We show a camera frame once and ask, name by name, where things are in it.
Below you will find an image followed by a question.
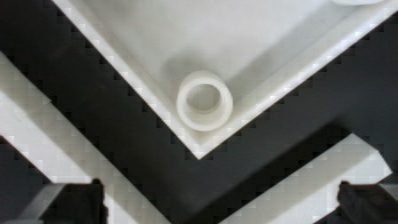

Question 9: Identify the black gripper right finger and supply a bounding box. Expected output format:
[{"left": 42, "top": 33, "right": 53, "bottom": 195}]
[{"left": 316, "top": 182, "right": 398, "bottom": 224}]

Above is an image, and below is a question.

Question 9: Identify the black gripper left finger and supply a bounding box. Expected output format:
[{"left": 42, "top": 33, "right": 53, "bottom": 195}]
[{"left": 0, "top": 179, "right": 110, "bottom": 224}]

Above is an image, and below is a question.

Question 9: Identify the white square table top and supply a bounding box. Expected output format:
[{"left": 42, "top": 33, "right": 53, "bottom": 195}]
[{"left": 53, "top": 0, "right": 398, "bottom": 157}]

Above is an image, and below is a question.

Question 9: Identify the white L-shaped obstacle fence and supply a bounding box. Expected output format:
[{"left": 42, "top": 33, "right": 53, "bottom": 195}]
[{"left": 0, "top": 54, "right": 393, "bottom": 224}]

